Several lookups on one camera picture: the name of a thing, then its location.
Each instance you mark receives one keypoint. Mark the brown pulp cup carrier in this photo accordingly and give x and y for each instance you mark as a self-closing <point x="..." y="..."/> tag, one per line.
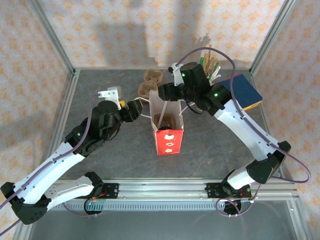
<point x="165" y="120"/>
<point x="151" y="80"/>

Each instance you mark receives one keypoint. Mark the red white paper bag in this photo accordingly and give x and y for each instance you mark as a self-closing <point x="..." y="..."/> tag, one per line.
<point x="168" y="143"/>

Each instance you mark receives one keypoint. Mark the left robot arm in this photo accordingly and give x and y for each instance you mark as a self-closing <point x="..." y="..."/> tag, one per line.
<point x="45" y="172"/>

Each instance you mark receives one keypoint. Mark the green plastic stirrer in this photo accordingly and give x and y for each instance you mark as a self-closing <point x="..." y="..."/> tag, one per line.
<point x="201" y="60"/>

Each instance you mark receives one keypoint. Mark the wooden stirrer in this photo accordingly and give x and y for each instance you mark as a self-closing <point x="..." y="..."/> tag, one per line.
<point x="208" y="60"/>
<point x="214" y="63"/>

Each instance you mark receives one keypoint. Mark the blue paper napkin stack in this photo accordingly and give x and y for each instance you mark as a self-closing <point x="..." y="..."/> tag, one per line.
<point x="247" y="90"/>

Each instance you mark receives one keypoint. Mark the yellow paper napkin stack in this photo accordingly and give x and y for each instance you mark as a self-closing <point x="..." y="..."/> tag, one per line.
<point x="252" y="106"/>

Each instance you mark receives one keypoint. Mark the orange patterned backdrop panel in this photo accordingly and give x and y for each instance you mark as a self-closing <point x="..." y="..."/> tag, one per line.
<point x="150" y="25"/>
<point x="20" y="100"/>
<point x="300" y="112"/>

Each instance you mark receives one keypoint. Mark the aluminium table side rail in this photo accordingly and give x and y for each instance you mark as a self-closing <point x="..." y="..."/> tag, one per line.
<point x="67" y="100"/>
<point x="267" y="120"/>

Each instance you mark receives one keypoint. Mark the aluminium table end rail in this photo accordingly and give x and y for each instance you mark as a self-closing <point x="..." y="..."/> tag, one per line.
<point x="112" y="68"/>

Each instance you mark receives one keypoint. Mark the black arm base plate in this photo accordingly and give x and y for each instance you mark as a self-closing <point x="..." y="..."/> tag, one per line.
<point x="112" y="191"/>
<point x="212" y="191"/>

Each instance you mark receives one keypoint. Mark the aluminium mounting rail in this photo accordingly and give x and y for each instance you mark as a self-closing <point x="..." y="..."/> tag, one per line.
<point x="160" y="190"/>

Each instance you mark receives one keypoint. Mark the aluminium frame post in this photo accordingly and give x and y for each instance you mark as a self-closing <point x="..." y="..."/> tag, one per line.
<point x="50" y="35"/>
<point x="272" y="35"/>

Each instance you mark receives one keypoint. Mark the aluminium frame leg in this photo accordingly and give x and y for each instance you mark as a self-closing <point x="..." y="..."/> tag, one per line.
<point x="20" y="233"/>
<point x="298" y="220"/>

